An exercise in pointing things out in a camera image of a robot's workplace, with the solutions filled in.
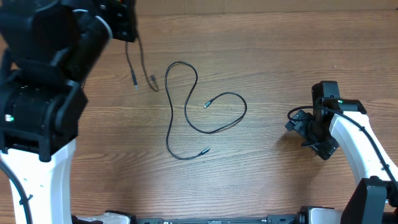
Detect thick black USB cable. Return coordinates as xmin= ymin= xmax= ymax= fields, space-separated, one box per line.
xmin=136 ymin=34 xmax=160 ymax=93

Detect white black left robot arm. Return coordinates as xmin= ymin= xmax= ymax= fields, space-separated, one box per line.
xmin=1 ymin=0 xmax=137 ymax=224

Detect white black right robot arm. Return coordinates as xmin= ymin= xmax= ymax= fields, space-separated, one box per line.
xmin=285 ymin=81 xmax=397 ymax=224

